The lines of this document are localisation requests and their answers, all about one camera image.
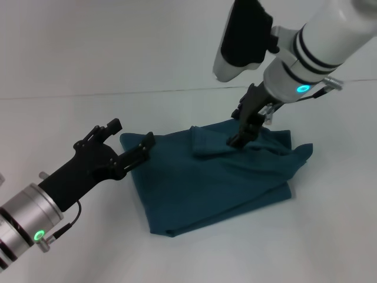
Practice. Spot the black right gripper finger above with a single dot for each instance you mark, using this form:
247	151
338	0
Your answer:
244	137

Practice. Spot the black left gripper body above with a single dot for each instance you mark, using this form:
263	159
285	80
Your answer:
85	168

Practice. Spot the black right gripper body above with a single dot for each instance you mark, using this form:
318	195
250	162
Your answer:
254	106

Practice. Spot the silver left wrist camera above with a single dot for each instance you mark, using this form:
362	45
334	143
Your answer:
1	179

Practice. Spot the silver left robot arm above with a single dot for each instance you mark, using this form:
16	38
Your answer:
26	218

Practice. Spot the small silver flange plug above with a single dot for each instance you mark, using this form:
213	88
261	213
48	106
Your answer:
267	113
44	175

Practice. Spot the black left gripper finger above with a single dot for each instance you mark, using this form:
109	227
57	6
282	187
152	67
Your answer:
100	131
138	154

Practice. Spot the teal FREE print t-shirt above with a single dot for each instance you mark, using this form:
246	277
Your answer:
212	182

